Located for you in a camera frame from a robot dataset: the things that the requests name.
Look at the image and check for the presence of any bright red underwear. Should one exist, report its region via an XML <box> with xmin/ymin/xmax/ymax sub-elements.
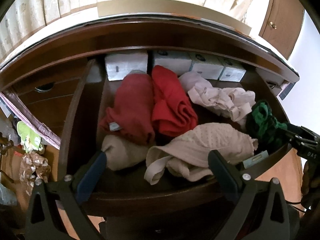
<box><xmin>151</xmin><ymin>65</ymin><xmax>198</xmax><ymax>137</ymax></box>

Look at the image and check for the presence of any white orange-print table cover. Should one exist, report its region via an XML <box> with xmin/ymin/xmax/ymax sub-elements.
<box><xmin>0</xmin><ymin>4</ymin><xmax>301</xmax><ymax>75</ymax></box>

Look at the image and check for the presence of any open wooden drawer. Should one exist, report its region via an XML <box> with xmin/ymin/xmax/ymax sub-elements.
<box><xmin>57</xmin><ymin>45</ymin><xmax>296</xmax><ymax>217</ymax></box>

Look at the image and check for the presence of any wooden door with knob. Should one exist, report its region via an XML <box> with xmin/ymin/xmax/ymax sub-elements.
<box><xmin>259</xmin><ymin>0</ymin><xmax>304</xmax><ymax>59</ymax></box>

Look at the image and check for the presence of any beige dotted thermal underwear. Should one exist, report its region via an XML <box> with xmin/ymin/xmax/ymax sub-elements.
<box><xmin>144</xmin><ymin>122</ymin><xmax>258</xmax><ymax>185</ymax></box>

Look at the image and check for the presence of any green underwear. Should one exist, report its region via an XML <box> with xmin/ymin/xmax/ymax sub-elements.
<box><xmin>246</xmin><ymin>100</ymin><xmax>287</xmax><ymax>147</ymax></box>

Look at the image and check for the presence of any pale pink bra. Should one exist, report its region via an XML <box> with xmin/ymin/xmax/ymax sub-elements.
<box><xmin>178</xmin><ymin>72</ymin><xmax>255</xmax><ymax>129</ymax></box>

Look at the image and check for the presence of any beige folded garment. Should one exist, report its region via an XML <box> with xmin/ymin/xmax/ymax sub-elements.
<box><xmin>101</xmin><ymin>135</ymin><xmax>149</xmax><ymax>171</ymax></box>

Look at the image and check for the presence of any green yellow plush toy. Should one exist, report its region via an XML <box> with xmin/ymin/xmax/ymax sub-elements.
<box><xmin>16</xmin><ymin>121</ymin><xmax>45</xmax><ymax>155</ymax></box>

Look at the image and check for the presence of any shallow gold cardboard tray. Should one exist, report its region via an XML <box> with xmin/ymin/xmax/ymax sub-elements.
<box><xmin>97</xmin><ymin>0</ymin><xmax>251</xmax><ymax>36</ymax></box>

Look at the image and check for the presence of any grey storage box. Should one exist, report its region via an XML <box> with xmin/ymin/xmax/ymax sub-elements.
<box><xmin>105</xmin><ymin>52</ymin><xmax>148</xmax><ymax>81</ymax></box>
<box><xmin>218</xmin><ymin>57</ymin><xmax>246</xmax><ymax>82</ymax></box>
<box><xmin>153</xmin><ymin>50</ymin><xmax>192</xmax><ymax>76</ymax></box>
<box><xmin>189</xmin><ymin>53</ymin><xmax>224</xmax><ymax>80</ymax></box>

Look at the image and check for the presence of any dark red underwear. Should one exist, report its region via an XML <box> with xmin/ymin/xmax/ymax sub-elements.
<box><xmin>99</xmin><ymin>72</ymin><xmax>155</xmax><ymax>145</ymax></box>

